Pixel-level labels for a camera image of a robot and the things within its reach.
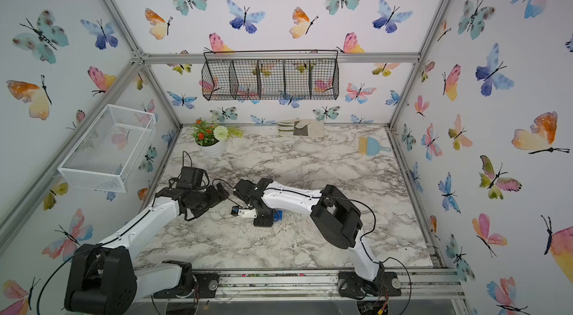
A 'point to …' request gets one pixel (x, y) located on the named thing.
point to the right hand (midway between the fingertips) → (266, 215)
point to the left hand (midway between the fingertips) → (223, 197)
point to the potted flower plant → (210, 138)
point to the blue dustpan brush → (371, 146)
